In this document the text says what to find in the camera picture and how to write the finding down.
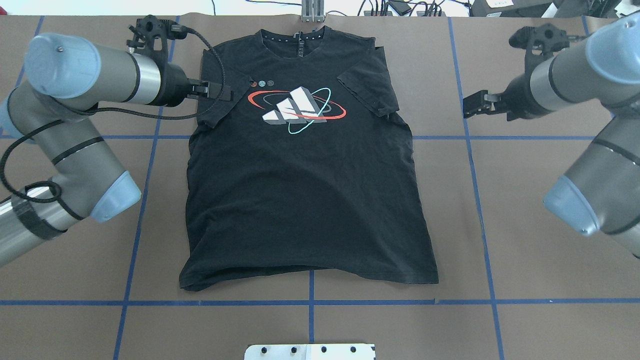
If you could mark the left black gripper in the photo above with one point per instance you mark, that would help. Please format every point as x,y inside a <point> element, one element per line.
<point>172,88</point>

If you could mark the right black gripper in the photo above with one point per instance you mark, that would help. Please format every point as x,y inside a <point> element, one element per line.
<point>517,99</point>

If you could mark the black t-shirt with logo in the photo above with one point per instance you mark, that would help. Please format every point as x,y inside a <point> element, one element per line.
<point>309,167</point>

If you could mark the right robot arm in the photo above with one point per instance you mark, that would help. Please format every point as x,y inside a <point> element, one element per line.
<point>599,193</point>

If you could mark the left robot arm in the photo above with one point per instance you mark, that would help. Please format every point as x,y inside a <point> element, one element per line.
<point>67,77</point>

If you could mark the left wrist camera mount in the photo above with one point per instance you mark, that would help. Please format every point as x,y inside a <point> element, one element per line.
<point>151,36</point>

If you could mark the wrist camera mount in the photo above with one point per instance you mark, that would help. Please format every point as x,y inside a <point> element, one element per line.
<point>540,43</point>
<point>151,36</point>

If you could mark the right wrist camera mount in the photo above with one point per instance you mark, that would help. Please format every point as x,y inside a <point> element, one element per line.
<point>540,43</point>

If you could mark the aluminium frame post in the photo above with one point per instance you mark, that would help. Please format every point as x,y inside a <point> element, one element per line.
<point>313,11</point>

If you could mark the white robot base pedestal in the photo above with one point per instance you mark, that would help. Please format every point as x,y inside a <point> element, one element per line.
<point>312,351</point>

